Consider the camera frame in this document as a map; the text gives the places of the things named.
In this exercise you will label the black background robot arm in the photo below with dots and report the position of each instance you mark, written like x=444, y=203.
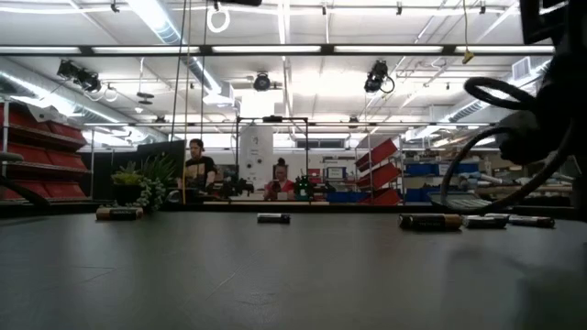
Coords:
x=236, y=187

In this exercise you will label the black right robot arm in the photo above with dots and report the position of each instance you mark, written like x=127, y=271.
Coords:
x=568, y=69

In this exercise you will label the black desk calculator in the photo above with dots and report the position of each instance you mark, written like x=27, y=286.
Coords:
x=458, y=201

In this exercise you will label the black ceiling camera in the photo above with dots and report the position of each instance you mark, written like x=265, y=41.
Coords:
x=85, y=79
x=376, y=78
x=262, y=82

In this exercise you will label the shelf with red bins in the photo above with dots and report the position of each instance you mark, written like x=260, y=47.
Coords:
x=46, y=156

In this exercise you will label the yellow hanging hook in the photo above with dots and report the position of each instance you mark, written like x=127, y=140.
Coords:
x=468, y=57

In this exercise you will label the silver black AAA battery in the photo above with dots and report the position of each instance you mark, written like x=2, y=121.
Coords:
x=532, y=222
x=497, y=214
x=273, y=218
x=485, y=222

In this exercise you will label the framed white sign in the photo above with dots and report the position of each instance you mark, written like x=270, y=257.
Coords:
x=336, y=172

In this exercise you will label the potted green succulent plant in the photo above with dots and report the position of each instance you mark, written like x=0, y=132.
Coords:
x=137, y=183

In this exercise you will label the white column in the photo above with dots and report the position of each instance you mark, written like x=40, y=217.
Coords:
x=256, y=146

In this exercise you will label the person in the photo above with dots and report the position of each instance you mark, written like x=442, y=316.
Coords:
x=280, y=183
x=200, y=172

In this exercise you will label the overhead light bar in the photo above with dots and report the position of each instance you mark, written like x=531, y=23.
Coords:
x=206, y=49

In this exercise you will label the blue storage bins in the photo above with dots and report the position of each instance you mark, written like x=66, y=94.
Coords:
x=422, y=169

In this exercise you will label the green black device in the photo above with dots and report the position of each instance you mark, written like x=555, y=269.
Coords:
x=303, y=188

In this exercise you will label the low blue bin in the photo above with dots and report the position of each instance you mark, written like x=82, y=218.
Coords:
x=346, y=197

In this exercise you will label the black aluminium table frame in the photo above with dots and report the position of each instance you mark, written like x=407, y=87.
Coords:
x=348, y=208

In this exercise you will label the rack with tilted red bins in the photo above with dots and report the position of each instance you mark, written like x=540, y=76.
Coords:
x=380, y=174

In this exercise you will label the black copper-top AA battery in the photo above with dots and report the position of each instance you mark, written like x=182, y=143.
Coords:
x=431, y=222
x=119, y=213

